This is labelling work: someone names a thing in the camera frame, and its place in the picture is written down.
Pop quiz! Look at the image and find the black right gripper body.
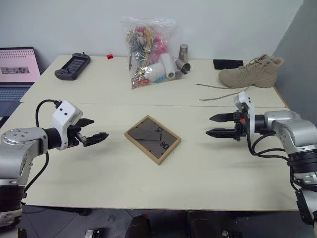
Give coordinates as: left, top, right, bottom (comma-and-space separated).
231, 103, 250, 143

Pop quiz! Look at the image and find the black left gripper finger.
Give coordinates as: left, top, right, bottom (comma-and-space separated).
83, 132, 110, 148
75, 118, 96, 128

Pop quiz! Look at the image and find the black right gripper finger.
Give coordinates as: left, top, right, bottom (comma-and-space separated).
206, 127, 236, 140
209, 112, 235, 123

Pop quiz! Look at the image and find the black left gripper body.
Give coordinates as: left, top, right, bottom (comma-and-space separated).
65, 124, 88, 150

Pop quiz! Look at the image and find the laptop with pink screen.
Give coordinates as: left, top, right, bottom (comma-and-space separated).
0, 47, 42, 118

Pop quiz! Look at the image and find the tan lace-up boot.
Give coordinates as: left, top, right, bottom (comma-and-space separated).
195, 53, 285, 101

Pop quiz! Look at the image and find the black fabric pouch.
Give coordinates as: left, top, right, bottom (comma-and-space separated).
213, 59, 245, 71

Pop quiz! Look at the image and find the black handheld game console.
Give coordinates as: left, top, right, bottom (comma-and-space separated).
54, 52, 92, 81

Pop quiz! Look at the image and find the shiny metal cup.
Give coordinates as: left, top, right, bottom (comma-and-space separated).
175, 59, 192, 75
178, 44, 190, 61

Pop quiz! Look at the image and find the white plastic cup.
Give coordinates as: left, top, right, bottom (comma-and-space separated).
159, 54, 177, 80
145, 62, 165, 83

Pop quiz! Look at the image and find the clear plastic bag of items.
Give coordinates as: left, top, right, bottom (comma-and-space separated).
120, 16, 185, 90

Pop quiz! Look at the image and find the dark rounded shape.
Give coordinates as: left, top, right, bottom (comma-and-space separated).
124, 214, 152, 238

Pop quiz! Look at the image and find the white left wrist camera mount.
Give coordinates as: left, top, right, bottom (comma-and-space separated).
51, 100, 84, 151

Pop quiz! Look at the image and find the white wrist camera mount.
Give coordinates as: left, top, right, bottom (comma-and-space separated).
51, 100, 84, 151
233, 91, 256, 136

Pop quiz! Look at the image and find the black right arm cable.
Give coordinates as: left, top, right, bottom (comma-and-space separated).
246, 128, 302, 193

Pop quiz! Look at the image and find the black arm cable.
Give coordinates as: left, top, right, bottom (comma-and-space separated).
24, 99, 62, 196
246, 128, 302, 193

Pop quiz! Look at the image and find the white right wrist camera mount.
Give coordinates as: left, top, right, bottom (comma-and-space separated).
233, 91, 256, 136

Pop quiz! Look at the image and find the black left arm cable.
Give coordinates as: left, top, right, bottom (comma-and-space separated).
24, 99, 62, 196

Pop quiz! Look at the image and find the wooden picture frame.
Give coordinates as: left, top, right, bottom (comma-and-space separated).
123, 115, 182, 166

